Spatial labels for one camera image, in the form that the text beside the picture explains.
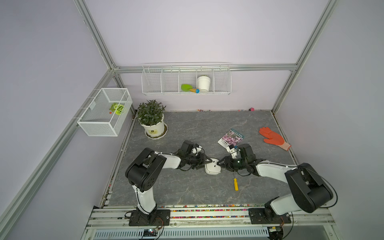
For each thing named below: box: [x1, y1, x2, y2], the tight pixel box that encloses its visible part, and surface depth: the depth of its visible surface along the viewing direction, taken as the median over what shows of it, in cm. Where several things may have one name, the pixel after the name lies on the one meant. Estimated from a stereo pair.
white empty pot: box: [197, 76, 211, 93], surface depth 94 cm
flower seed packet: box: [217, 128, 245, 149], surface depth 105 cm
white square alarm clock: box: [204, 158, 221, 175], surface depth 88 cm
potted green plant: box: [136, 99, 168, 140], surface depth 97 cm
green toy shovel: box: [181, 84, 200, 94], surface depth 101 cm
